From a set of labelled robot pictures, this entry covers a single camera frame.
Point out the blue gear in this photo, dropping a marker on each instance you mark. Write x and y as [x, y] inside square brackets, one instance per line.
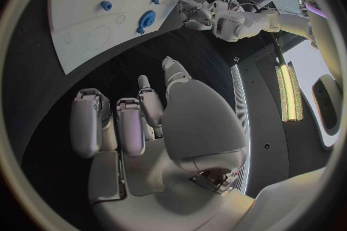
[147, 18]

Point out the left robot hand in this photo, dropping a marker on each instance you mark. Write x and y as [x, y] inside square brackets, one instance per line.
[195, 12]

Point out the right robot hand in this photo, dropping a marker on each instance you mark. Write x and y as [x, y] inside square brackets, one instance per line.
[200, 122]

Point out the blue short cylinder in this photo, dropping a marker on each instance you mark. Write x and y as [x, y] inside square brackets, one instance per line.
[106, 5]

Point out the small blue peg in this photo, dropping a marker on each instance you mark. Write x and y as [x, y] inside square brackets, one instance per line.
[155, 1]

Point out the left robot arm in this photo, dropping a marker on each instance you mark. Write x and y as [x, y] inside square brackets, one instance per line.
[244, 23]

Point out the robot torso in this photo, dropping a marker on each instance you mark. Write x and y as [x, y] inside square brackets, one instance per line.
[271, 127]

